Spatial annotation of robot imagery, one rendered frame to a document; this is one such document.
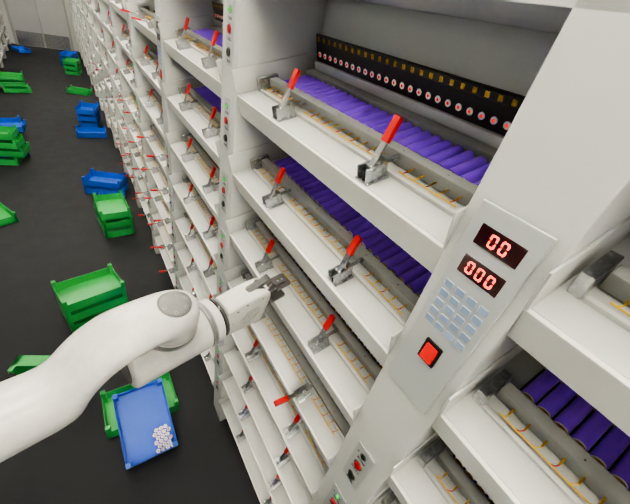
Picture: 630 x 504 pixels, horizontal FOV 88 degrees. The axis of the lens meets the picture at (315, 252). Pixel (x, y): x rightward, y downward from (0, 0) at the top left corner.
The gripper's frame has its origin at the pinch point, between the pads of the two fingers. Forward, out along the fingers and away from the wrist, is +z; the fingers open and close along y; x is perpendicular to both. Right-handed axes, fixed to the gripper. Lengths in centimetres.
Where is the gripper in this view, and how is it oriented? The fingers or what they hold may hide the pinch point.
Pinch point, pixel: (277, 287)
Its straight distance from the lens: 71.9
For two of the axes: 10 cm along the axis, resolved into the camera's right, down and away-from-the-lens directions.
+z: 6.6, -2.9, 6.9
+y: 3.6, -6.9, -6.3
